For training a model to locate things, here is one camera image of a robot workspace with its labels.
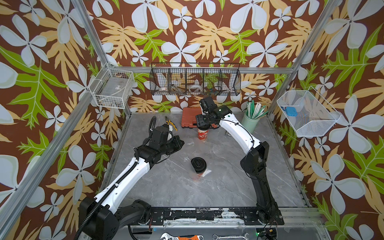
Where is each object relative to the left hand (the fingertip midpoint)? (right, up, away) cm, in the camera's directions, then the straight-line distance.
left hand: (186, 140), depth 77 cm
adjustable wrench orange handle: (-8, -45, -8) cm, 46 cm away
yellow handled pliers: (-15, +12, +38) cm, 42 cm away
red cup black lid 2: (+7, -12, -3) cm, 15 cm away
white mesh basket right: (+69, +13, +2) cm, 70 cm away
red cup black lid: (+10, +4, +16) cm, 19 cm away
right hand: (+9, +12, +14) cm, 20 cm away
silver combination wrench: (+14, -45, -8) cm, 48 cm away
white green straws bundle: (+46, +19, +24) cm, 55 cm away
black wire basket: (+2, +39, +21) cm, 44 cm away
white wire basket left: (-44, +30, +10) cm, 54 cm away
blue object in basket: (+62, +16, +10) cm, 64 cm away
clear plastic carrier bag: (+4, -4, +2) cm, 6 cm away
